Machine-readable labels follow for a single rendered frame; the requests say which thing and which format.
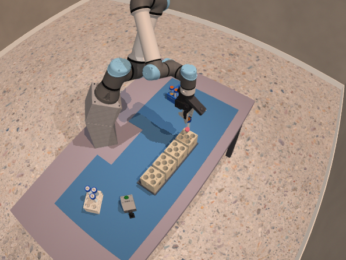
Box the light blue bench mat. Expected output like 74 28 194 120
55 78 238 260

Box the beige sloped desk with green button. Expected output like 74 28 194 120
120 195 137 217

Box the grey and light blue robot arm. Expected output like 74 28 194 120
94 0 197 104

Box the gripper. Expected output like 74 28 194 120
175 88 195 123

